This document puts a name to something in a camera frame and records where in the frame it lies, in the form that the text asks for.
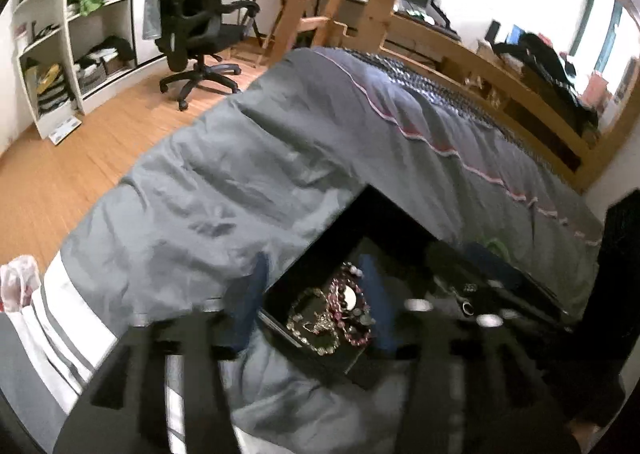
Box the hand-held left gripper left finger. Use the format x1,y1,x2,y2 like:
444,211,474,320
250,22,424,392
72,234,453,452
52,251,273,454

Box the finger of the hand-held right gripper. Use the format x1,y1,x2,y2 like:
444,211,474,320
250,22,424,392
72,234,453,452
425,239,572,330

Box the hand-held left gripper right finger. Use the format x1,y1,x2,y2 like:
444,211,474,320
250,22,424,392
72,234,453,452
357,254,586,454

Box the pink bead bracelet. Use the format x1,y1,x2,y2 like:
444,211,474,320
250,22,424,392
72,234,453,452
327,261,376,347

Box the clear crystal bead bracelet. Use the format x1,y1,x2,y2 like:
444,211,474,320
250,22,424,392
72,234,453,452
286,286,343,355

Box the black jewelry box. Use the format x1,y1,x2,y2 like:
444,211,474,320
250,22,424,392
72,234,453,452
261,184,451,391

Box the grey blanket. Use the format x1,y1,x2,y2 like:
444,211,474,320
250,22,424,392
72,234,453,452
45,46,606,454

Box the white striped bed sheet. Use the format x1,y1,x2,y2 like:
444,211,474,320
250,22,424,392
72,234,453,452
0,254,126,435

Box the black backpack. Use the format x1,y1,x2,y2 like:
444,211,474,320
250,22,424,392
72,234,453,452
492,31,601,135

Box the white plastic bag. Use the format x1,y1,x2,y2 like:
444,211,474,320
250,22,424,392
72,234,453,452
0,254,43,315

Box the white bathroom scale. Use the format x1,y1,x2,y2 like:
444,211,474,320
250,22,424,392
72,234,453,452
48,114,83,145

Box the white shelf unit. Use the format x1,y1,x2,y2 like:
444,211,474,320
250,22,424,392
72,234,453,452
10,0,138,140

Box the green garment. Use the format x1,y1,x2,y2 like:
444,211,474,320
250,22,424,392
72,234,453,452
67,0,106,17

